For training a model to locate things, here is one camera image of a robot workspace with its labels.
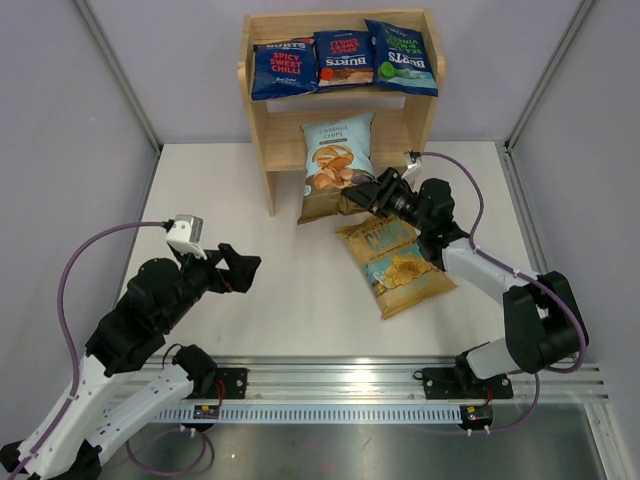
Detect blue green Burts vinegar bag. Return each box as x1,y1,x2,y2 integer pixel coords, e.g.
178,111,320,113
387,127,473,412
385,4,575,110
365,19,438,97

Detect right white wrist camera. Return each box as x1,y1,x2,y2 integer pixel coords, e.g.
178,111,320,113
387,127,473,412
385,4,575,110
402,151,422,183

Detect aluminium frame post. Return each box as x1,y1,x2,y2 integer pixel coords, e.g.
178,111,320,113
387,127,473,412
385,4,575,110
70,0,163,158
504,0,598,154

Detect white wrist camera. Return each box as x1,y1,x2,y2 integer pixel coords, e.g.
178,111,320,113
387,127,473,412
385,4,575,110
163,214,206,261
402,151,422,183

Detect right aluminium frame post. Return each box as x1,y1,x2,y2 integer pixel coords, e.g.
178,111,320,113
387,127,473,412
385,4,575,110
504,0,598,154

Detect blue Burts chilli bag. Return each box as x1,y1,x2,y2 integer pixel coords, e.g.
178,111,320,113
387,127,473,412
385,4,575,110
251,37,319,101
313,30,375,91

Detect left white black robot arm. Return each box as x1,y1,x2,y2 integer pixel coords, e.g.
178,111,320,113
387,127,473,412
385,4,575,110
1,243,261,479

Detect left aluminium frame post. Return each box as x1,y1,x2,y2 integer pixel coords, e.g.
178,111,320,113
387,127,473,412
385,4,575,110
70,0,163,158

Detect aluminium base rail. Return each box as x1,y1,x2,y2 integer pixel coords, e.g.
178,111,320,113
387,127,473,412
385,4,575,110
67,355,611,426

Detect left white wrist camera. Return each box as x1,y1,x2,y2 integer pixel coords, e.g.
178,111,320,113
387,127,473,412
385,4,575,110
163,214,206,261

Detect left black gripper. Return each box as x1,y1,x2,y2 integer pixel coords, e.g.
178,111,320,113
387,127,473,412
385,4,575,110
160,242,261,331

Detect yellow kettle chips bag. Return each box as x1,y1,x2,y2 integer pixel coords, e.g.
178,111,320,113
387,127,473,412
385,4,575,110
335,216,456,320

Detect light blue cassava chips bag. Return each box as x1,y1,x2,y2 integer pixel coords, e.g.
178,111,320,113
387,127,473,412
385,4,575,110
297,112,375,225

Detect wooden two-tier shelf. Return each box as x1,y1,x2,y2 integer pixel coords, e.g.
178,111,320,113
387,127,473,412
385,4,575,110
237,8,446,215

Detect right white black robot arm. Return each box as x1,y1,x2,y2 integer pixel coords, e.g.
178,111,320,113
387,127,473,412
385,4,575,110
343,168,588,398

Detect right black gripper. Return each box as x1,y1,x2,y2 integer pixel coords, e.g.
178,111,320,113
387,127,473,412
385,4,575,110
342,167,431,233

